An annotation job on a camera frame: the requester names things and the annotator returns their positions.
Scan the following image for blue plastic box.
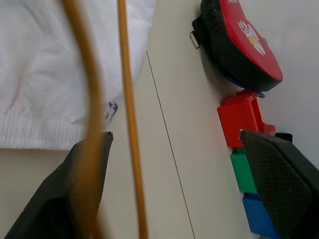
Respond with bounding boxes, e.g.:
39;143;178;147
242;192;282;239

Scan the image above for red plastic box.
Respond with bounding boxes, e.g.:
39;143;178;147
216;89;276;148

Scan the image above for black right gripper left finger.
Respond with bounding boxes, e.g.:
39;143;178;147
4;131;114;239

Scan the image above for green plastic box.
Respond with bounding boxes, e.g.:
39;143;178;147
230;146;260;195

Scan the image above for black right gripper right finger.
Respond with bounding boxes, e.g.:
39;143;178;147
238;129;319;239

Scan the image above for white shorts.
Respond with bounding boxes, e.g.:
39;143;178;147
0;0;157;151

